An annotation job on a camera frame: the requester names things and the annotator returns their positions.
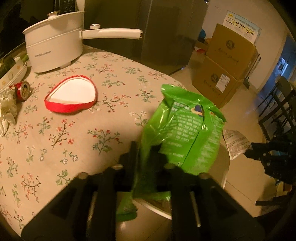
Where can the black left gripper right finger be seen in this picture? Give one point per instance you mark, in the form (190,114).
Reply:
(166,176)

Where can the dark refrigerator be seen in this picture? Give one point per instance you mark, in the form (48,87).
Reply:
(170,30)

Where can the crumpled white tissue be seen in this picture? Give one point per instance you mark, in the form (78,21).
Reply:
(9,109)

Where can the white printed paper wrapper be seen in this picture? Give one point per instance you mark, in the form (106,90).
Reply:
(236,143)

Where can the cardboard box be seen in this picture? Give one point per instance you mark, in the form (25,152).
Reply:
(232,52)
(215,83)

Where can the floral tablecloth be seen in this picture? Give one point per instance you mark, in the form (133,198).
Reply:
(44,151)

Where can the lower cardboard box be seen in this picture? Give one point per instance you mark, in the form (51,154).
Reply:
(215,83)

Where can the green snack bag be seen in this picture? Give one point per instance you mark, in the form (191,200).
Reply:
(187,127)

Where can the dark chair frame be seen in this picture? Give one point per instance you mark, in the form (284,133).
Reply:
(283,95)

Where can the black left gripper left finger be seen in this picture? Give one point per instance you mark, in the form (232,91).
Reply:
(126,174)

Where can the white trash bin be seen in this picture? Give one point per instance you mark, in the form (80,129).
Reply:
(218,171)

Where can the upper cardboard box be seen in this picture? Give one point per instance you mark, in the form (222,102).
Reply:
(232,52)

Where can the white electric cooking pot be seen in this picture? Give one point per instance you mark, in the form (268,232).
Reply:
(58,40)

